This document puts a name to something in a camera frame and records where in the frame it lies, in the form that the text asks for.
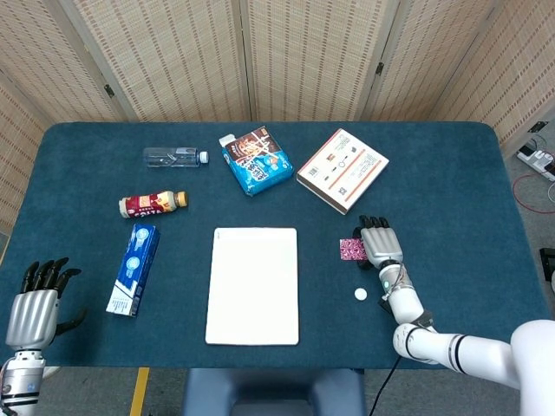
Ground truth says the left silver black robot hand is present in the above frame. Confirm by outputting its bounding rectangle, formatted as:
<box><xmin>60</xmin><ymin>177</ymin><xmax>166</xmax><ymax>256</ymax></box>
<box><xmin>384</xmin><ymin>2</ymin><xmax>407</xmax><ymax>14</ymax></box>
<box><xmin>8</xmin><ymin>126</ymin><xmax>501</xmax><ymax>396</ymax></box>
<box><xmin>4</xmin><ymin>257</ymin><xmax>88</xmax><ymax>351</ymax></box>

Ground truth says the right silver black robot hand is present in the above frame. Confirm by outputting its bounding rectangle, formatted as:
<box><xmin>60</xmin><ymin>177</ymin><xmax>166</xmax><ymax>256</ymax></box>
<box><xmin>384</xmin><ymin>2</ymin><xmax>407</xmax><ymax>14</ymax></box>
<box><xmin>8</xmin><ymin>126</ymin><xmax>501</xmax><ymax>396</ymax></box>
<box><xmin>351</xmin><ymin>214</ymin><xmax>405</xmax><ymax>272</ymax></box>

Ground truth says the pink patterned packet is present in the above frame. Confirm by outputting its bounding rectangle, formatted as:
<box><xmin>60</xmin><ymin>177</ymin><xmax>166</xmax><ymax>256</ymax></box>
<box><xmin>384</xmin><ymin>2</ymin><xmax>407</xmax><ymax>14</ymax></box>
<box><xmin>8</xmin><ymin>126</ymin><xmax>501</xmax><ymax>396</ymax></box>
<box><xmin>338</xmin><ymin>237</ymin><xmax>368</xmax><ymax>262</ymax></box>

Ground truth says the white rectangular board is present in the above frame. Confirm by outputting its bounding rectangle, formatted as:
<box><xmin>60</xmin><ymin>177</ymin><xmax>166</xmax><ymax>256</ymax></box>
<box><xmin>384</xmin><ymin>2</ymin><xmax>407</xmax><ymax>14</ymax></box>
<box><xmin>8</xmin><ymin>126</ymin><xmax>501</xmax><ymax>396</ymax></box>
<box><xmin>204</xmin><ymin>226</ymin><xmax>300</xmax><ymax>347</ymax></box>

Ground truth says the teal tablecloth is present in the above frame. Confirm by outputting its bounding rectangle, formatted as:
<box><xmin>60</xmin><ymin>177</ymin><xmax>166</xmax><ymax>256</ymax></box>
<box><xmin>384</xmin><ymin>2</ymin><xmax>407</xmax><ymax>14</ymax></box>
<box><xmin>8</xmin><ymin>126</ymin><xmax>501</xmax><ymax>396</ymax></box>
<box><xmin>0</xmin><ymin>120</ymin><xmax>551</xmax><ymax>372</ymax></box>

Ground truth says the white orange cardboard box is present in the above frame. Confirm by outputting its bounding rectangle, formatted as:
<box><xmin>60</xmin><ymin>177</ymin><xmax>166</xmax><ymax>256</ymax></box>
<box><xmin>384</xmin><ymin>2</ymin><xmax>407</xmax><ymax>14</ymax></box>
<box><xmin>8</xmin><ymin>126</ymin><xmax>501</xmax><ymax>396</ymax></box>
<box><xmin>296</xmin><ymin>127</ymin><xmax>390</xmax><ymax>216</ymax></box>

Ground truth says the blue toothpaste box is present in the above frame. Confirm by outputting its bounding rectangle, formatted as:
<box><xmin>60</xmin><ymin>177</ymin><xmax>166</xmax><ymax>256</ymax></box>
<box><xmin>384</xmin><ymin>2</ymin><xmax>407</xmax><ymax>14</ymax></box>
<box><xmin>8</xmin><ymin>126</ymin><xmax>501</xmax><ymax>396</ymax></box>
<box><xmin>105</xmin><ymin>223</ymin><xmax>161</xmax><ymax>318</ymax></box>

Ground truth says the blue brown snack bag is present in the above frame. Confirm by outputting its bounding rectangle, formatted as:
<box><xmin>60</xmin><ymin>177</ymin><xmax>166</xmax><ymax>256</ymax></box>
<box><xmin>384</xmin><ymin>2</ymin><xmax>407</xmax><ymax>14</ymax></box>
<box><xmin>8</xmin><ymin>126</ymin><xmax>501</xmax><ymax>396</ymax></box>
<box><xmin>219</xmin><ymin>125</ymin><xmax>295</xmax><ymax>198</ymax></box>

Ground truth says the red Costa coffee bottle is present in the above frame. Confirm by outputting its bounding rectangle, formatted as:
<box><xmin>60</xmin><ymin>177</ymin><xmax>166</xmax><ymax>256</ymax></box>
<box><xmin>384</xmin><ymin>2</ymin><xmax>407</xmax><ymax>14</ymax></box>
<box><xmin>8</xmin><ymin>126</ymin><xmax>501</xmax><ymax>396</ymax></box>
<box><xmin>118</xmin><ymin>191</ymin><xmax>189</xmax><ymax>219</ymax></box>

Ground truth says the black device on floor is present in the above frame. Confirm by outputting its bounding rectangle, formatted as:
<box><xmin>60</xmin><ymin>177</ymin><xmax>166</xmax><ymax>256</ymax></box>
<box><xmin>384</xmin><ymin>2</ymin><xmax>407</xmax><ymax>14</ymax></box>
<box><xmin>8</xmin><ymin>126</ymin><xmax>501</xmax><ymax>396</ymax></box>
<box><xmin>539</xmin><ymin>247</ymin><xmax>555</xmax><ymax>283</ymax></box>

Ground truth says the white power strip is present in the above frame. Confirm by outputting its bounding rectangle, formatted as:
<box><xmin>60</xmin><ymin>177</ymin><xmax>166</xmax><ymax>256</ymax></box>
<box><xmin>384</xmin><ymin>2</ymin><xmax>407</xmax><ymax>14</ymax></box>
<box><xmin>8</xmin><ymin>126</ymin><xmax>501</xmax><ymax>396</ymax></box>
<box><xmin>515</xmin><ymin>145</ymin><xmax>555</xmax><ymax>182</ymax></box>

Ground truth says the dark blue seat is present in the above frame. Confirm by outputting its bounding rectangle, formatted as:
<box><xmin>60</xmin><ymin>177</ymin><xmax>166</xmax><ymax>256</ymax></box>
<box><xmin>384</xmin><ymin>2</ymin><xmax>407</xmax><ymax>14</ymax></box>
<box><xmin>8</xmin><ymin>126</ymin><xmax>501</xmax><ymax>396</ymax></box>
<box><xmin>180</xmin><ymin>367</ymin><xmax>368</xmax><ymax>416</ymax></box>

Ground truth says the clear plastic water bottle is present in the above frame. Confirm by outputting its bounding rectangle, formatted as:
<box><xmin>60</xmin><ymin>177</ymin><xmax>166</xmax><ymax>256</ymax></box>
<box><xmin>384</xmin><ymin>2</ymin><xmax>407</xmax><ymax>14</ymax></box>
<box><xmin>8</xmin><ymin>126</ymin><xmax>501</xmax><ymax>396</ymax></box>
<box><xmin>143</xmin><ymin>146</ymin><xmax>210</xmax><ymax>168</ymax></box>

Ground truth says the woven bamboo folding screen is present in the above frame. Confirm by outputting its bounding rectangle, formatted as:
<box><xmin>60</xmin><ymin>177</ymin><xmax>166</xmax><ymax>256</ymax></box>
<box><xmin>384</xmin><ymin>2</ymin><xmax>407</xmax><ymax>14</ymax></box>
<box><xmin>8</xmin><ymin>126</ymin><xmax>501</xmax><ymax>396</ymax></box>
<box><xmin>0</xmin><ymin>0</ymin><xmax>555</xmax><ymax>235</ymax></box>

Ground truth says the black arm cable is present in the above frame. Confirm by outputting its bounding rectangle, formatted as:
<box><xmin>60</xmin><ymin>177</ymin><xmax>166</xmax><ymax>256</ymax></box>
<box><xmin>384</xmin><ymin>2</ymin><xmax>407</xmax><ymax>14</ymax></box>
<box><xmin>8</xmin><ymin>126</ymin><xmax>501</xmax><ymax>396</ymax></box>
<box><xmin>371</xmin><ymin>358</ymin><xmax>401</xmax><ymax>416</ymax></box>

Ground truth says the red cable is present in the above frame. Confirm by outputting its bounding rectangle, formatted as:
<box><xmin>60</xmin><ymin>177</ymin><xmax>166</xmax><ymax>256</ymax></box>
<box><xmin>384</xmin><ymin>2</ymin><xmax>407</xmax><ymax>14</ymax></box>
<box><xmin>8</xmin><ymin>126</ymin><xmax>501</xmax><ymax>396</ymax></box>
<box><xmin>512</xmin><ymin>172</ymin><xmax>555</xmax><ymax>215</ymax></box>

